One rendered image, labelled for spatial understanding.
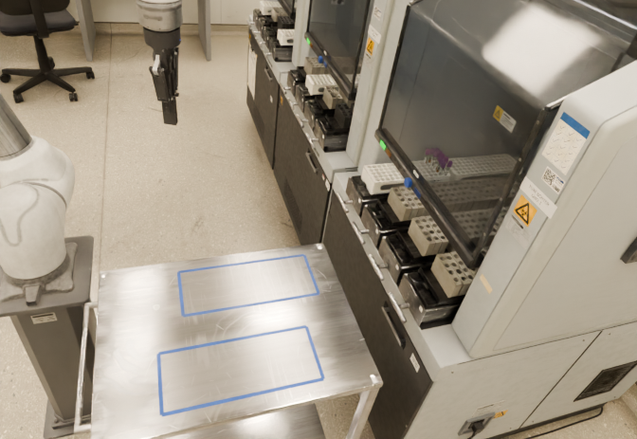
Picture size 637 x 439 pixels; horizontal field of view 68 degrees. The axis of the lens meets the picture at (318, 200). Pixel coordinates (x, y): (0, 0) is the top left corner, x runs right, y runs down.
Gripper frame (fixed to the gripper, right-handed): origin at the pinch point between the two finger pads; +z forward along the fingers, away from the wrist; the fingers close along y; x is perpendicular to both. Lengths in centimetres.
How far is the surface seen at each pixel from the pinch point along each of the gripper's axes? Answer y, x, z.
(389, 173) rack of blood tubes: -35, 61, 33
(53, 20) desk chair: -199, -149, 66
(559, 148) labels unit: 19, 81, -16
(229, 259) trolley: 10.7, 16.9, 37.0
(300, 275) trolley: 13, 36, 37
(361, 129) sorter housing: -55, 51, 29
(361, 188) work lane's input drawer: -31, 52, 38
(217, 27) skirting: -355, -82, 114
